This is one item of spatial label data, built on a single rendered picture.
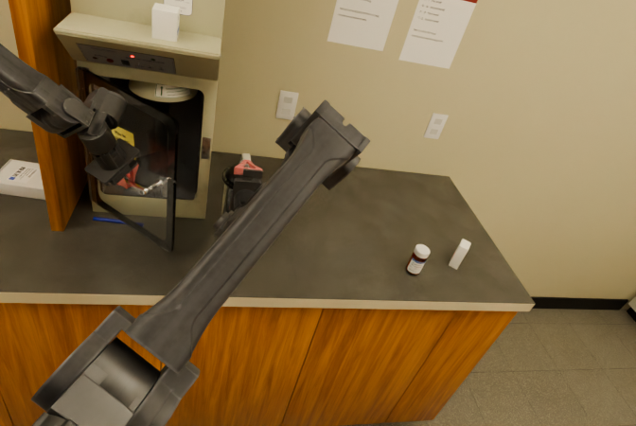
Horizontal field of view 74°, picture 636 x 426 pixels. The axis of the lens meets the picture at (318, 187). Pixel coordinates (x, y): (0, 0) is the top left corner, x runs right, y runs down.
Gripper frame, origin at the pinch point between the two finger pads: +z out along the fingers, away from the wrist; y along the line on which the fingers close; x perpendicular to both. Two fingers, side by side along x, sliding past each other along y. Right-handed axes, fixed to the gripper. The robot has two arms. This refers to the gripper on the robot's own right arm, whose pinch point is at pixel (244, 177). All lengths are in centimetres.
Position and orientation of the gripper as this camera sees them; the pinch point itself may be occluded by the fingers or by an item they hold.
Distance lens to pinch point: 111.4
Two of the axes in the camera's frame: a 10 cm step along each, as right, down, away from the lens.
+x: -9.6, -0.8, -2.6
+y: 2.2, -8.0, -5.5
